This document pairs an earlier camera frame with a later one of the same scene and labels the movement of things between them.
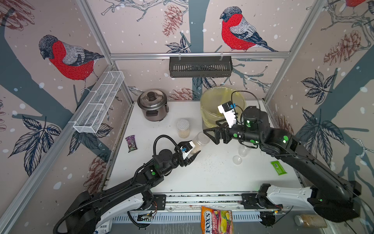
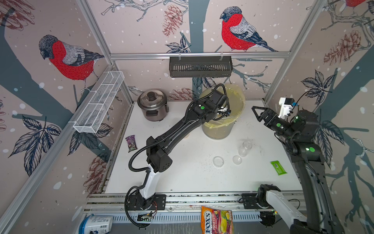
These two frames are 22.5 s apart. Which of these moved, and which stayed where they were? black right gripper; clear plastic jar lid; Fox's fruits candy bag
Moved: black right gripper
Stayed: clear plastic jar lid; Fox's fruits candy bag
